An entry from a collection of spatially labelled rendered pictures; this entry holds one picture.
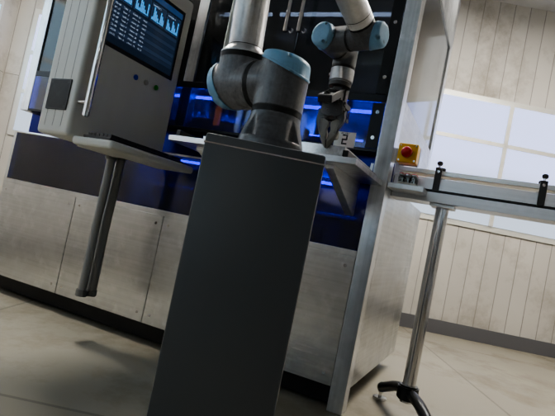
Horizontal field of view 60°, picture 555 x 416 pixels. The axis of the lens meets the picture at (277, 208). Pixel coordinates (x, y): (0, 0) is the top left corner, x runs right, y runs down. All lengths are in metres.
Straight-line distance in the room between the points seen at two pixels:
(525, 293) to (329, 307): 3.19
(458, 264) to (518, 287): 0.56
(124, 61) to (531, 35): 3.96
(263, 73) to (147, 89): 1.10
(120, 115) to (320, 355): 1.22
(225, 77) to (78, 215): 1.56
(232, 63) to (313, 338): 1.12
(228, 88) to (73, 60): 0.91
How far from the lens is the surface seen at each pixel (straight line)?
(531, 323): 4.94
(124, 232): 2.39
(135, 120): 2.11
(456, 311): 4.67
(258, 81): 1.12
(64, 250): 2.64
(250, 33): 1.23
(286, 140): 1.05
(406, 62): 1.98
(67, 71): 1.99
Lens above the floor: 0.62
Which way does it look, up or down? 2 degrees up
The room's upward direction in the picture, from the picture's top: 12 degrees clockwise
